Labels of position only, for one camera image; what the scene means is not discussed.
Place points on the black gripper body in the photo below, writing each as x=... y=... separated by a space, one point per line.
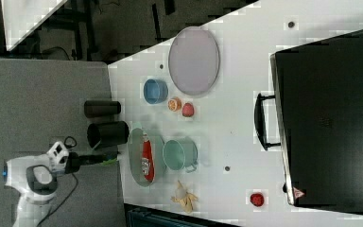
x=75 y=162

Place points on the red ketchup bottle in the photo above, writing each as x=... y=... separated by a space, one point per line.
x=147 y=160

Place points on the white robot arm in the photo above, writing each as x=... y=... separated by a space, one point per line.
x=36 y=179

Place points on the green oval strainer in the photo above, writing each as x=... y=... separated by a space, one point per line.
x=135 y=148

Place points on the large black container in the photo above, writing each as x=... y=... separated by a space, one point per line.
x=106 y=135

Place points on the small black cup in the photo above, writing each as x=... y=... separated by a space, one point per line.
x=101 y=108

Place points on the green mug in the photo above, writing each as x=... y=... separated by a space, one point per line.
x=181 y=154

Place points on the blue bowl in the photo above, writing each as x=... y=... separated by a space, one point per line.
x=155 y=91

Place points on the orange slice toy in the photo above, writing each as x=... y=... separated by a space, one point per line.
x=174 y=104

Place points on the peeled banana toy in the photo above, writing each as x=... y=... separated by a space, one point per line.
x=184 y=198

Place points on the strawberry toy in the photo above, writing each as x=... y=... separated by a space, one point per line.
x=188 y=110

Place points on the lilac round plate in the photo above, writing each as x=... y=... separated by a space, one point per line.
x=193 y=61

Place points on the small red tomato toy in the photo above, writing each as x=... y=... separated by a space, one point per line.
x=257 y=199

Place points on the black toaster oven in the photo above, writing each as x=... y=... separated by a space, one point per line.
x=318 y=93

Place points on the blue metal frame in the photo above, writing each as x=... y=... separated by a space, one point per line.
x=139 y=216

